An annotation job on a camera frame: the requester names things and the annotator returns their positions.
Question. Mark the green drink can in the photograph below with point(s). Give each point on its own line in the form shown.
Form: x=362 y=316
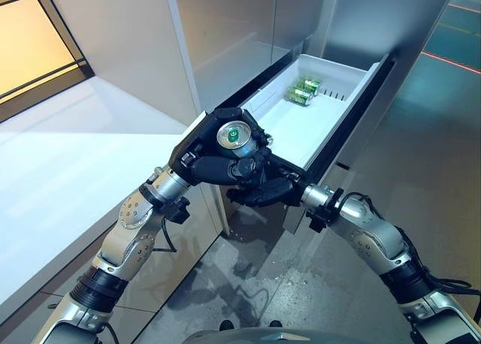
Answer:
x=310 y=85
x=300 y=96
x=235 y=137

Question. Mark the grey robot torso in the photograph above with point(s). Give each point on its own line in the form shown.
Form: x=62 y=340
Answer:
x=293 y=336

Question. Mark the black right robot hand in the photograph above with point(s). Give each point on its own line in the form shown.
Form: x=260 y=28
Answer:
x=274 y=190

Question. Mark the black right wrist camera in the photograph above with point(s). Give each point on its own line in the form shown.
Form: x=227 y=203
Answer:
x=319 y=212

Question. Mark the fridge drawer with white bin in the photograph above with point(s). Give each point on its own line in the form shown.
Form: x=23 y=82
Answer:
x=300 y=130

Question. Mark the stainless steel fridge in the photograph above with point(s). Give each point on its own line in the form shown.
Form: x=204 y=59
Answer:
x=225 y=28

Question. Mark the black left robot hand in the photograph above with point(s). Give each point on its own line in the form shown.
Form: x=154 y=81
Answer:
x=210 y=169

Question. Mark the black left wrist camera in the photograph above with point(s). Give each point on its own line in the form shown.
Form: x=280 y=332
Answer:
x=177 y=210

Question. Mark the yellow window with black frame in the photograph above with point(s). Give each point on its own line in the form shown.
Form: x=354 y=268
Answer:
x=30 y=40

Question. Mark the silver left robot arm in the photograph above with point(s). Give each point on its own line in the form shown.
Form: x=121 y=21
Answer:
x=127 y=242

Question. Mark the silver right robot leg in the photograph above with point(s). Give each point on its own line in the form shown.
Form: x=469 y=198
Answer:
x=276 y=323

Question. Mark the tall white cabinet panel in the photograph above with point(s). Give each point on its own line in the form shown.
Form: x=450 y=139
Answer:
x=131 y=40

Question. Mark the white counter cabinet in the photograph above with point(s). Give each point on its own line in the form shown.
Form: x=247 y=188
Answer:
x=75 y=152

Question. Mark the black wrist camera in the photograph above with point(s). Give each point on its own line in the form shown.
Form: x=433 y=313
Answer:
x=177 y=210
x=319 y=212

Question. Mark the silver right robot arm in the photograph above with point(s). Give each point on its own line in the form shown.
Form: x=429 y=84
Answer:
x=376 y=239

